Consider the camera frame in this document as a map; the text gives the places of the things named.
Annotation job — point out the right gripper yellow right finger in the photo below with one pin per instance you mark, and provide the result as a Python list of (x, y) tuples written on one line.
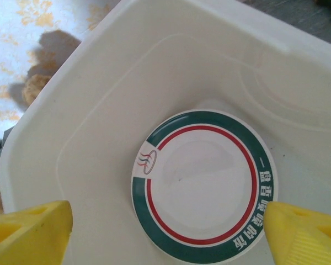
[(306, 240)]

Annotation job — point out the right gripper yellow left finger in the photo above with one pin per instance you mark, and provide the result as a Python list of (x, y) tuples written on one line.
[(24, 237)]

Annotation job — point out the white plate green red rings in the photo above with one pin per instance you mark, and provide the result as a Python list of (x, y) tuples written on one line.
[(204, 187)]

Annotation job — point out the white plastic bin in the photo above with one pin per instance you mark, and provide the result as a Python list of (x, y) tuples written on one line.
[(182, 69)]

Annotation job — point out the brown plush toy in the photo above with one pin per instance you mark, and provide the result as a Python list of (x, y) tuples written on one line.
[(34, 87)]

